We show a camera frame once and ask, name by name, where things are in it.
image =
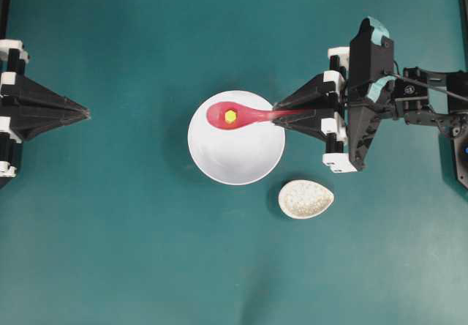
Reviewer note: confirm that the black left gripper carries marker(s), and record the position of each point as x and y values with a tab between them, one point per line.
17	128

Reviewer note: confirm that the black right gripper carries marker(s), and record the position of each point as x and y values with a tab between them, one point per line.
368	61

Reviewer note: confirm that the yellow hexagonal prism block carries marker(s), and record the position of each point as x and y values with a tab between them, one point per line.
230	116

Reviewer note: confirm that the red plastic spoon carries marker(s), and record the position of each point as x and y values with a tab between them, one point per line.
245	115

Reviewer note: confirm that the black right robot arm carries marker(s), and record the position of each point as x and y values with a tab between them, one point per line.
422	98

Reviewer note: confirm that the white round bowl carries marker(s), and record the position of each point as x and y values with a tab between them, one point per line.
235	157

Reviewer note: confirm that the small speckled teardrop dish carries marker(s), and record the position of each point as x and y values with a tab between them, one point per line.
304	199

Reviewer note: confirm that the green table mat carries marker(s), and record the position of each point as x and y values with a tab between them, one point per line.
111	222

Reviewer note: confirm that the black left frame post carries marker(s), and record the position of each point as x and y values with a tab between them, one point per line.
5	6

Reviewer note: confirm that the black frame post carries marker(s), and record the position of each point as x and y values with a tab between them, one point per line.
463	17
5	6

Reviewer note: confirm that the black right frame post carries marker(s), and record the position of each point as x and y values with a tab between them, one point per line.
463	17

